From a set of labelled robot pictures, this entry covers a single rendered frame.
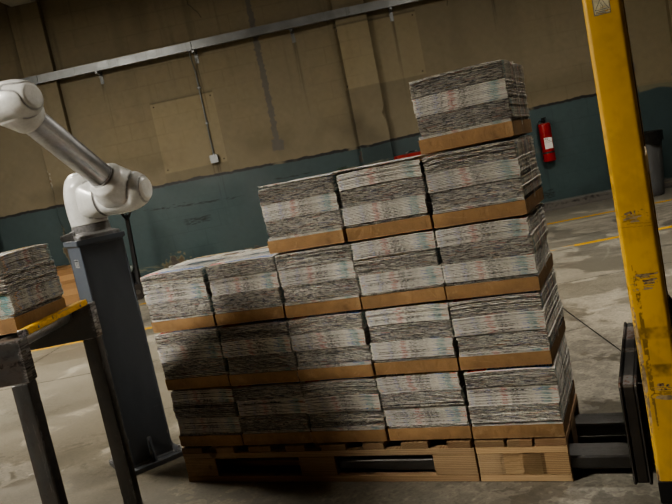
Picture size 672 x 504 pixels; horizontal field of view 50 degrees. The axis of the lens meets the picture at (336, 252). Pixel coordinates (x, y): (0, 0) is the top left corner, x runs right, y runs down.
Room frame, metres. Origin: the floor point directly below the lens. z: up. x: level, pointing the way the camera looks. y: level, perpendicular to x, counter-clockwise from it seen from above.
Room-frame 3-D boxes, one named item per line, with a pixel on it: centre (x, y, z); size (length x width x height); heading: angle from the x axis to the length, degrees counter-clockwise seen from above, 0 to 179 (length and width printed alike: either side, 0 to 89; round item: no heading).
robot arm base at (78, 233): (3.02, 1.01, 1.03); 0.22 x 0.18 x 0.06; 124
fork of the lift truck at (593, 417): (2.49, -0.41, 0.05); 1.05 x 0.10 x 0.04; 65
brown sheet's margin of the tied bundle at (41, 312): (2.16, 0.98, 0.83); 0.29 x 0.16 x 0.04; 172
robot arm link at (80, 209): (3.03, 0.98, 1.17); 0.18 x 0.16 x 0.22; 69
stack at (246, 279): (2.61, 0.14, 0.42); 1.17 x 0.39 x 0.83; 65
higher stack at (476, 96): (2.31, -0.52, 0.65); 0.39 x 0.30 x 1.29; 155
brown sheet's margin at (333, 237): (2.55, 0.02, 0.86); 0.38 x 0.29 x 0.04; 155
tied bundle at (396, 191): (2.43, -0.25, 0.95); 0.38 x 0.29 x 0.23; 156
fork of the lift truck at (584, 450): (2.27, -0.31, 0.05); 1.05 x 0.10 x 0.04; 65
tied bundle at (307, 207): (2.56, 0.01, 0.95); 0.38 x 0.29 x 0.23; 155
